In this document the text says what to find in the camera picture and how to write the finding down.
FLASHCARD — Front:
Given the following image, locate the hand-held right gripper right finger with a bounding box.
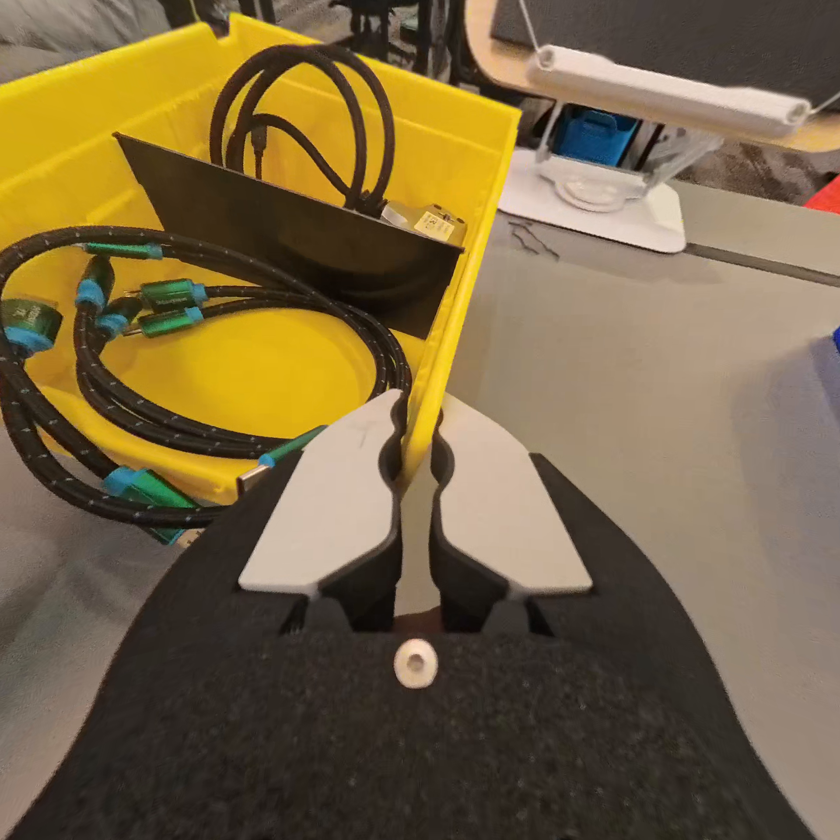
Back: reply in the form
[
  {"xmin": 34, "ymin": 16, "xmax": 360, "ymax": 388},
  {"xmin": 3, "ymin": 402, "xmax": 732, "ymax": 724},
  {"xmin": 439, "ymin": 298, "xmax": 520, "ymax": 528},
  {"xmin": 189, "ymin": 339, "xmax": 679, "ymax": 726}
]
[{"xmin": 428, "ymin": 394, "xmax": 595, "ymax": 634}]

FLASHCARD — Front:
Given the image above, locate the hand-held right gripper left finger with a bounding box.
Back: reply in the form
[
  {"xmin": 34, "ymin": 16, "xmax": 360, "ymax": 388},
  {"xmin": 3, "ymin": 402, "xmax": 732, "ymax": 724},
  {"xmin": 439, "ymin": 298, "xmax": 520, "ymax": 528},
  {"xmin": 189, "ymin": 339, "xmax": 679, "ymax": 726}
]
[{"xmin": 238, "ymin": 389, "xmax": 408, "ymax": 634}]

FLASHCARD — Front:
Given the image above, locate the yellow storage bin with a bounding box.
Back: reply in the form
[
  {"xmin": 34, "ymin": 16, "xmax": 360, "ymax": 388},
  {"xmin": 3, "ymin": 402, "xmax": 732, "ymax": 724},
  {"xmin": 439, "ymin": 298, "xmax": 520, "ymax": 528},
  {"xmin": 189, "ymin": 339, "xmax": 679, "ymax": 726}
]
[{"xmin": 0, "ymin": 13, "xmax": 522, "ymax": 506}]

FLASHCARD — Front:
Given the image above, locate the black video switch box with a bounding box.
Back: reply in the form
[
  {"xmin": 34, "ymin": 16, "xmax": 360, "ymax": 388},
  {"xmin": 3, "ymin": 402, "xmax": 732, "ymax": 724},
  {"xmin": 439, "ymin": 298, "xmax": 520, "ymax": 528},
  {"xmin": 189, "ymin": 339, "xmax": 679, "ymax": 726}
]
[{"xmin": 209, "ymin": 42, "xmax": 472, "ymax": 249}]

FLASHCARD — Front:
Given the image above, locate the thin black cable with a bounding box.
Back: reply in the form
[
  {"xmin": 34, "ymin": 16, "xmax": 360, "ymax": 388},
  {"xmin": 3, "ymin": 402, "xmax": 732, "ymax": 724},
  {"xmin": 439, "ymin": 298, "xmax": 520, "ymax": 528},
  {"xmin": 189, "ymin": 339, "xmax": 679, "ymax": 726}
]
[{"xmin": 223, "ymin": 113, "xmax": 368, "ymax": 211}]

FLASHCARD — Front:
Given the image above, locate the black bin divider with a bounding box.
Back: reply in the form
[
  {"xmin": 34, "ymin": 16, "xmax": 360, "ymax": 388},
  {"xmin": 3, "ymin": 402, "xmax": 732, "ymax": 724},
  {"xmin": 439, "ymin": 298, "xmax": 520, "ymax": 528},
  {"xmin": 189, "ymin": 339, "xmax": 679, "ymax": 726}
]
[{"xmin": 113, "ymin": 131, "xmax": 467, "ymax": 342}]

